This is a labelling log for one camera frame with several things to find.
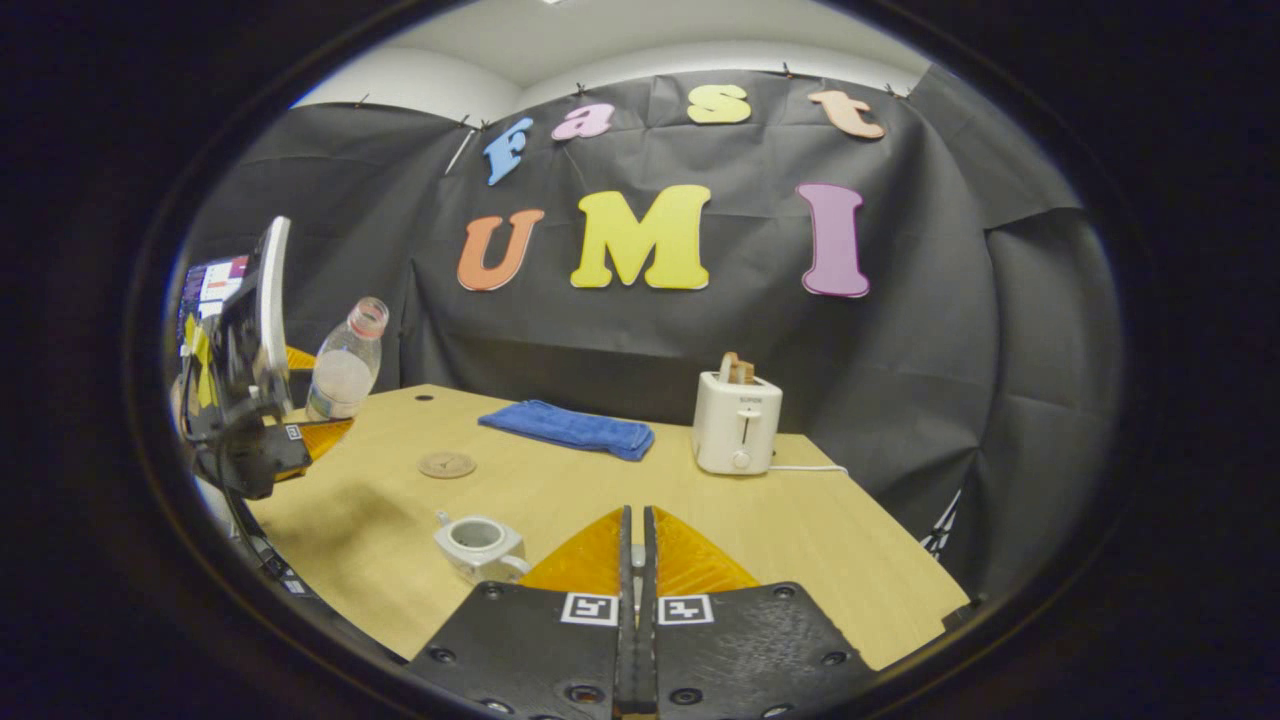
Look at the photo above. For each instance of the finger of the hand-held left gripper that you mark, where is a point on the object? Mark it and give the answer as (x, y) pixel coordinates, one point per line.
(298, 368)
(320, 435)

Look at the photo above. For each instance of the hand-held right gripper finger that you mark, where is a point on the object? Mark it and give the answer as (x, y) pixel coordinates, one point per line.
(650, 570)
(626, 570)

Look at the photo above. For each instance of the clear plastic water bottle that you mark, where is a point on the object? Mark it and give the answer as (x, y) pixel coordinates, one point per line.
(345, 370)

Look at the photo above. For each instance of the white teacup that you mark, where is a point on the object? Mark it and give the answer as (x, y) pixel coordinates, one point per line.
(480, 548)

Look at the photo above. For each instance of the computer monitor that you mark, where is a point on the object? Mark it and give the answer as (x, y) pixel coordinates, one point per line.
(215, 285)

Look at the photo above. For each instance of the blue towel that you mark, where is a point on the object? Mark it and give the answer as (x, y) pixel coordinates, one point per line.
(570, 428)

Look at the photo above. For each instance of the white toaster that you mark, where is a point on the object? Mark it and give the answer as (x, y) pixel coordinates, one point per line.
(735, 425)

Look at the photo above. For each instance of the toast bread slice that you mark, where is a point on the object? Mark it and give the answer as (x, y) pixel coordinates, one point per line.
(737, 368)

